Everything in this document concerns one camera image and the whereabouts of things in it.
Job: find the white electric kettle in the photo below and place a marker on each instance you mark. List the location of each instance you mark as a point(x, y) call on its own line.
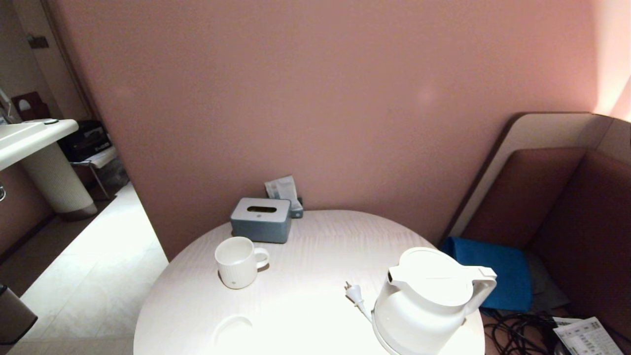
point(424, 301)

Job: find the grey tissue box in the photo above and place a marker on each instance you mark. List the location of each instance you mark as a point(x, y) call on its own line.
point(261, 224)

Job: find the white round kettle base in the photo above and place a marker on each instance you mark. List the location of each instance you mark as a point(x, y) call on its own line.
point(378, 331)

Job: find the clear plastic bag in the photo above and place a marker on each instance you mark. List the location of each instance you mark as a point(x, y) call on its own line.
point(116, 172)

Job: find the blue cushion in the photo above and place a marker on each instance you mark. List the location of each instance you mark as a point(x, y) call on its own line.
point(503, 271)

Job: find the metal stool with white top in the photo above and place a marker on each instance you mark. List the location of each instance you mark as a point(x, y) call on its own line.
point(101, 157)

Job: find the black box appliance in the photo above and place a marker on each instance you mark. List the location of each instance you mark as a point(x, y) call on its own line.
point(84, 140)

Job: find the grey cloth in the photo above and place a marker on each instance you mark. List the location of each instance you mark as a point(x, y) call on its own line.
point(544, 286)

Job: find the brown upholstered sofa bench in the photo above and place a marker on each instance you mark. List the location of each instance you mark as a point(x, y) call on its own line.
point(581, 222)

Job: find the brown wooden tissue holder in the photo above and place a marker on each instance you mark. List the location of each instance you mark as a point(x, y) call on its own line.
point(30, 111)

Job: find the printed paper sheet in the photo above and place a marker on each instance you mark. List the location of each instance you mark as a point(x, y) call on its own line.
point(589, 337)

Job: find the dark waste bin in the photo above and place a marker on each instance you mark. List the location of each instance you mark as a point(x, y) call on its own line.
point(12, 315)

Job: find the white pedestal sink counter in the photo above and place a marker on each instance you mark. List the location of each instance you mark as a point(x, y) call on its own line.
point(54, 177)

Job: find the dark wall fixture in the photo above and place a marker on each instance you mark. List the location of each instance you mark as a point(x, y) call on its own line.
point(38, 42)

